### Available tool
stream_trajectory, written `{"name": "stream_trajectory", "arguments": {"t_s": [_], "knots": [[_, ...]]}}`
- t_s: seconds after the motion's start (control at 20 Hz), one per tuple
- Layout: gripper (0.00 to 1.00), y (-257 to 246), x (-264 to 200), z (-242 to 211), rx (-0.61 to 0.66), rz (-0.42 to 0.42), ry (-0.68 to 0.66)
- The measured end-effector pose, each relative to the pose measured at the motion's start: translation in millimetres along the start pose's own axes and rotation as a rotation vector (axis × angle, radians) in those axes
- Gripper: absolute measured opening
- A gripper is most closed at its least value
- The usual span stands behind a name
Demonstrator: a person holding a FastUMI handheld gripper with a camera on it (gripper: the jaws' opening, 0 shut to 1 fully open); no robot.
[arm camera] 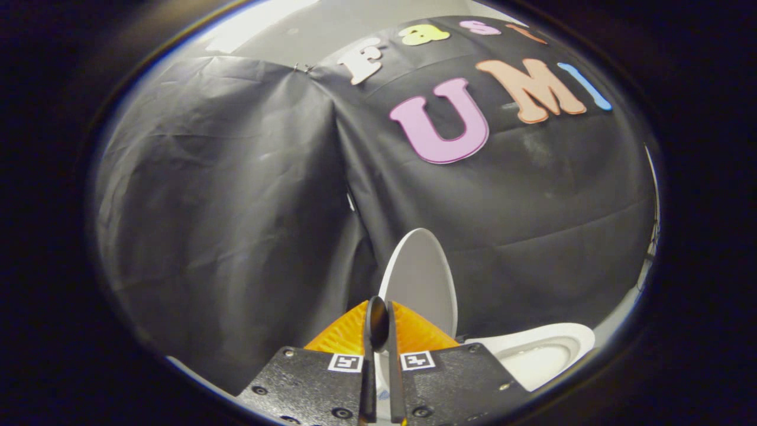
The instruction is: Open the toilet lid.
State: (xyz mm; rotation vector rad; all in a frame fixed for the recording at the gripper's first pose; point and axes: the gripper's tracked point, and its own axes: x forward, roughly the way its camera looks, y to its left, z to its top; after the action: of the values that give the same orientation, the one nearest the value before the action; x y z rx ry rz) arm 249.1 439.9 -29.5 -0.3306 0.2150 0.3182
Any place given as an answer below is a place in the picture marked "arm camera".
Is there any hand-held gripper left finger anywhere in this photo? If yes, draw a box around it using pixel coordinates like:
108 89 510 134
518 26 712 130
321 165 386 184
237 299 379 426

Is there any black backdrop cloth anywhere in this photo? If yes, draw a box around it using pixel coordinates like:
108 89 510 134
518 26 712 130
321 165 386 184
92 15 661 396

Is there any ceiling light panel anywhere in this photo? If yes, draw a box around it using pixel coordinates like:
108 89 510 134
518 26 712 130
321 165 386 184
204 0 321 54

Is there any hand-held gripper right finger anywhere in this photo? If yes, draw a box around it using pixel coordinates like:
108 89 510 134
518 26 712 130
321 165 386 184
386 301 533 426

